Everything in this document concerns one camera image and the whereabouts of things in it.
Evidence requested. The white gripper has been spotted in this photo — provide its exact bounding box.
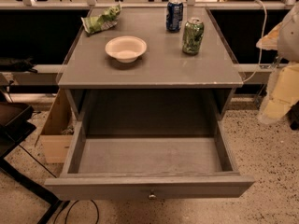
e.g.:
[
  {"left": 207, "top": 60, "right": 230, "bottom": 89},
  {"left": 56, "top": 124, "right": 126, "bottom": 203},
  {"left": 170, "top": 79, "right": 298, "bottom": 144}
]
[{"left": 256, "top": 22, "right": 299, "bottom": 124}]

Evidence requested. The grey top drawer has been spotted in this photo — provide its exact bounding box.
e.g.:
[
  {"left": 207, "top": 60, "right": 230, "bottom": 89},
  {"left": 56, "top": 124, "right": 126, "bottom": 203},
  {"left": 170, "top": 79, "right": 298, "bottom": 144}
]
[{"left": 45, "top": 125, "right": 254, "bottom": 201}]

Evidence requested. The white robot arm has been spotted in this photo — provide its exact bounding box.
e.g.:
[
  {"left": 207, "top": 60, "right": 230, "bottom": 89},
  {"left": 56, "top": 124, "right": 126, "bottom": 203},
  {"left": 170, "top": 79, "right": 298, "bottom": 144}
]
[{"left": 256, "top": 3, "right": 299, "bottom": 124}]

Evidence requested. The green soda can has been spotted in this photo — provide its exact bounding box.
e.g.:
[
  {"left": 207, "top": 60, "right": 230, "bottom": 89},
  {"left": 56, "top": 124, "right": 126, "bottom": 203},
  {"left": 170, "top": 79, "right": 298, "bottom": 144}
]
[{"left": 182, "top": 17, "right": 205, "bottom": 55}]

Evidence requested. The blue soda can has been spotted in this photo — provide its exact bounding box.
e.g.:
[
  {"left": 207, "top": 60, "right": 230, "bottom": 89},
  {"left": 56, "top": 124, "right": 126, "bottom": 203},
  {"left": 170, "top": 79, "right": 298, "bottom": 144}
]
[{"left": 166, "top": 0, "right": 183, "bottom": 33}]

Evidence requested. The white paper bowl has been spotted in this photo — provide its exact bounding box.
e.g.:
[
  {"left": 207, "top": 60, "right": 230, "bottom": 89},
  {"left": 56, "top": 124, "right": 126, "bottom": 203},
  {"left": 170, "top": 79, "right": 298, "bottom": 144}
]
[{"left": 105, "top": 36, "right": 147, "bottom": 63}]

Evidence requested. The green chip bag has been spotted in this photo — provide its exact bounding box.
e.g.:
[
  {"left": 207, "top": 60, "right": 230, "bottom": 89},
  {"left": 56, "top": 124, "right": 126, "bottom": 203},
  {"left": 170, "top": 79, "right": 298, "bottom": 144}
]
[{"left": 81, "top": 4, "right": 121, "bottom": 35}]

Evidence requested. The cardboard box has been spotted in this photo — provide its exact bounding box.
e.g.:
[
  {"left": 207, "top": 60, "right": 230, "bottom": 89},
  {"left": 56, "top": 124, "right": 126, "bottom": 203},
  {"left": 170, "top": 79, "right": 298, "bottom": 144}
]
[{"left": 39, "top": 90, "right": 72, "bottom": 163}]

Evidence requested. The black stand base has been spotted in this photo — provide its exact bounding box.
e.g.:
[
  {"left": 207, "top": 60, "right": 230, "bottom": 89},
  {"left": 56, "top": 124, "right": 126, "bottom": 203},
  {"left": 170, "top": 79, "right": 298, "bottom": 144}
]
[{"left": 0, "top": 101, "right": 63, "bottom": 224}]

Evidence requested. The white hanging cable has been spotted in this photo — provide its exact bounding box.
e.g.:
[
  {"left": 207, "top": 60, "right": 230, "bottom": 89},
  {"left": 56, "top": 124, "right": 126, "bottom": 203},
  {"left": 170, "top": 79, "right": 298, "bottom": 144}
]
[{"left": 243, "top": 0, "right": 268, "bottom": 83}]

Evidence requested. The black floor cable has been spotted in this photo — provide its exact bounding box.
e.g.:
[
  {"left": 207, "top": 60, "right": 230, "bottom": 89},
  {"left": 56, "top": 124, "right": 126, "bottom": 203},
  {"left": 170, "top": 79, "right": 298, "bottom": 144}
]
[{"left": 18, "top": 145, "right": 101, "bottom": 224}]

